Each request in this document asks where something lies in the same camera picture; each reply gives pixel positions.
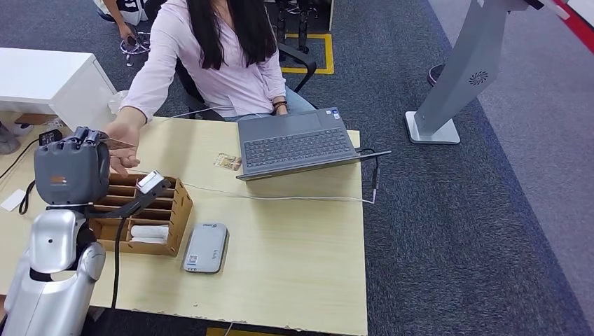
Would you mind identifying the chrome stool base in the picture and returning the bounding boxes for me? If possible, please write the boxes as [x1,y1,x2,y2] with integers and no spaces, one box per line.
[119,29,152,67]

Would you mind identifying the yellow floor tape frame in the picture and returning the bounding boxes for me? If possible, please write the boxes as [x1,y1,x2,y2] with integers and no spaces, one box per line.
[279,32,335,75]

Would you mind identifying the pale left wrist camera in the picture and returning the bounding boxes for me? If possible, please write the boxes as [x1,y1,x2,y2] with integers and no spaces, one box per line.
[135,170,165,195]

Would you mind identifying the grey card reader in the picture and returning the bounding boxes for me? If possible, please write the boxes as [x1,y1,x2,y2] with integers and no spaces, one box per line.
[182,222,229,274]

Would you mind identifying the black power adapter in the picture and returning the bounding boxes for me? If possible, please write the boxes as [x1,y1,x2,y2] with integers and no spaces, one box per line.
[38,129,64,147]

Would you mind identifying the long white cable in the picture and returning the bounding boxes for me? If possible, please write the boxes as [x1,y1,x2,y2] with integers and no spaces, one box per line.
[183,183,377,205]

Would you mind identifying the small white label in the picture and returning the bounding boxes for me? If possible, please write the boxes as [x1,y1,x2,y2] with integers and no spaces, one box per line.
[0,188,27,213]

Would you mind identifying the black office chair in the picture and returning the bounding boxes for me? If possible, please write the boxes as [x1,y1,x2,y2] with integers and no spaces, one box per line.
[174,41,317,123]

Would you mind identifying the printed room key card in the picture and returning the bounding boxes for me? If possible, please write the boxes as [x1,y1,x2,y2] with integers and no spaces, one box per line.
[98,137,137,151]

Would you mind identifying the black round base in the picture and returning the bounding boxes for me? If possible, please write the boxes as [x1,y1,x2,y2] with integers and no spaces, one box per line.
[427,63,446,88]

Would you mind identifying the grey rounded object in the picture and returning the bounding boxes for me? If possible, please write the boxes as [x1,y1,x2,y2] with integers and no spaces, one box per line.
[0,121,22,155]

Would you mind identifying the black adapter cable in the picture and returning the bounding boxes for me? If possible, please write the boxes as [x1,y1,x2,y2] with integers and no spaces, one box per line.
[18,179,37,216]

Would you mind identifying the cardboard card organizer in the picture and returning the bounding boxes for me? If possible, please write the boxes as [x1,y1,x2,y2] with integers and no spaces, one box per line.
[90,174,195,258]

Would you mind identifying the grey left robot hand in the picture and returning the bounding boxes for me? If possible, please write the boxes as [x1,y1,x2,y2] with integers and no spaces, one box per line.
[33,126,112,207]

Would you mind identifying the grey kiosk stand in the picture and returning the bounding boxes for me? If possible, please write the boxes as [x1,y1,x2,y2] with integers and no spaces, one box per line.
[404,0,572,146]

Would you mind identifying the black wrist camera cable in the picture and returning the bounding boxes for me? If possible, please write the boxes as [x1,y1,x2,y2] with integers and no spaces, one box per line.
[110,216,128,312]

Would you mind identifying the white paper roll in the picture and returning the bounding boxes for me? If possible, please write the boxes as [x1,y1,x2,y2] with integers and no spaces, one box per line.
[130,225,170,239]

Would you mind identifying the white cabinet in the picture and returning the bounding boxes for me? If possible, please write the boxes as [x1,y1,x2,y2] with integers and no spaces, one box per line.
[0,48,118,133]

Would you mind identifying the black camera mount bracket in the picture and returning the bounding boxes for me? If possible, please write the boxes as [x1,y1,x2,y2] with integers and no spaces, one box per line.
[85,178,172,220]

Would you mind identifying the red barrier strip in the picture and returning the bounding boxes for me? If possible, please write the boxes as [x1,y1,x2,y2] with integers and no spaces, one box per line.
[554,0,594,54]

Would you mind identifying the black stand legs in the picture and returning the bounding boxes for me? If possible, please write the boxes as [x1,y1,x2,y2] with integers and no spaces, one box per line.
[273,0,333,54]

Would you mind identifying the crouching person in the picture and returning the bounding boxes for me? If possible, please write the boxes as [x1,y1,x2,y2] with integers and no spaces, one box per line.
[95,0,149,45]

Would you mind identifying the person's right hand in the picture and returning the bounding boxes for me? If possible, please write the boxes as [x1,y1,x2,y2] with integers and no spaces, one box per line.
[102,119,141,178]

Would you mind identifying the black laptop plug cable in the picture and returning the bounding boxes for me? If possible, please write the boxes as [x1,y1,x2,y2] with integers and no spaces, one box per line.
[356,148,382,205]

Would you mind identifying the seated person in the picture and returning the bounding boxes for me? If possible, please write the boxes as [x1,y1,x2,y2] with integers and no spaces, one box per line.
[102,0,317,178]

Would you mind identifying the grey laptop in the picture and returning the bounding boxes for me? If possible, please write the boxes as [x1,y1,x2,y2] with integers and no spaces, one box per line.
[235,106,392,183]

